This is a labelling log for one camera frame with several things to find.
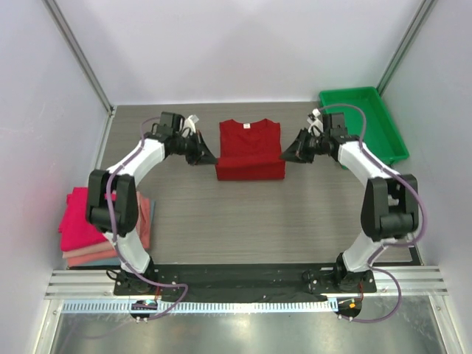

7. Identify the left aluminium corner post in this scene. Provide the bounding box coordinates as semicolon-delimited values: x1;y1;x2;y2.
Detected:
43;0;114;115

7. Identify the slotted cable duct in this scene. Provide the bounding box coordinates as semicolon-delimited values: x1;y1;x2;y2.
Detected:
62;299;338;315

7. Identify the folded magenta t shirt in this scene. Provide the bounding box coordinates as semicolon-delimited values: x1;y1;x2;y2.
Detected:
58;187;106;252

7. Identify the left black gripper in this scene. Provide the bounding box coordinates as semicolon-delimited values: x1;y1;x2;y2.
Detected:
173;129;218;166

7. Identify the green plastic tray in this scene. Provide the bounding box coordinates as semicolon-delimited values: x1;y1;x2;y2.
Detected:
319;86;409;165

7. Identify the aluminium rail beam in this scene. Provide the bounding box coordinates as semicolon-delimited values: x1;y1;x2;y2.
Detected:
45;264;448;302

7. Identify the right aluminium corner post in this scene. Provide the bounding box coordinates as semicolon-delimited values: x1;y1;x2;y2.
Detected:
376;0;437;97

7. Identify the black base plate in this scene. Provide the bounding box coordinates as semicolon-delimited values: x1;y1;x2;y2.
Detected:
112;263;378;304

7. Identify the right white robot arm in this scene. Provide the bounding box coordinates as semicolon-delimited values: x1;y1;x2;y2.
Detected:
280;109;420;292

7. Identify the dark red t shirt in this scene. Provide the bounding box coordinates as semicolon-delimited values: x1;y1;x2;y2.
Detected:
215;119;285;181

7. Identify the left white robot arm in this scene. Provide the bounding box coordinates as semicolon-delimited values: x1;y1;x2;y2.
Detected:
85;112;218;295

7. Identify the aluminium corner post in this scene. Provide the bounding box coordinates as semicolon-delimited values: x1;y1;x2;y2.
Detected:
376;0;437;97
43;0;114;115

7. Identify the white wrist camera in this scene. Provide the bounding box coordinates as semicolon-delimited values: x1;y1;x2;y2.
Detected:
308;108;324;137
180;114;199;137

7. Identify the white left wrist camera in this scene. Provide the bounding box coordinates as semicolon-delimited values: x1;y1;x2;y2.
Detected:
180;114;199;137

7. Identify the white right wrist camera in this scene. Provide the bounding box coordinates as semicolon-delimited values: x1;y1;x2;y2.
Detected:
308;108;324;137

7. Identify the folded salmon t shirt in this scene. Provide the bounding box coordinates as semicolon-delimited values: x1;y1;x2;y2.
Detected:
66;197;153;267

